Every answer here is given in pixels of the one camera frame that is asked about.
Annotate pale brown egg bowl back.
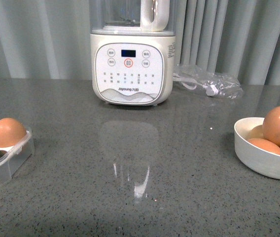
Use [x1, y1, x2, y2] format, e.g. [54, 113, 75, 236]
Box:
[248, 125, 265, 139]

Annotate brown egg bowl front left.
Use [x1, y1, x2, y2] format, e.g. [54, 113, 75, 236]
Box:
[247, 138, 280, 155]

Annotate brown egg box right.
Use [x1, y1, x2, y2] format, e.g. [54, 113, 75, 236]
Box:
[0, 118, 27, 148]

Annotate clear plastic egg box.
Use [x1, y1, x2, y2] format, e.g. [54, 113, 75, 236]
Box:
[0, 126, 35, 186]

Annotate white Joyoung blender appliance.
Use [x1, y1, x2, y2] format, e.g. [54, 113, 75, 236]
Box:
[89, 0, 177, 106]

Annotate clear plastic bag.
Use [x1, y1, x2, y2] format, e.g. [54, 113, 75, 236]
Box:
[173, 64, 243, 99]

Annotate white round bowl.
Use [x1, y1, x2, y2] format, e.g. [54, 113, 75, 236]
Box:
[234, 117, 280, 180]

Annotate grey curtain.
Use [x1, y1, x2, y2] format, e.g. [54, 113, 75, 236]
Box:
[0, 0, 280, 85]

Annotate white power cord with plug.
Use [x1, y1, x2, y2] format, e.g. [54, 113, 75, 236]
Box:
[172, 75, 218, 97]

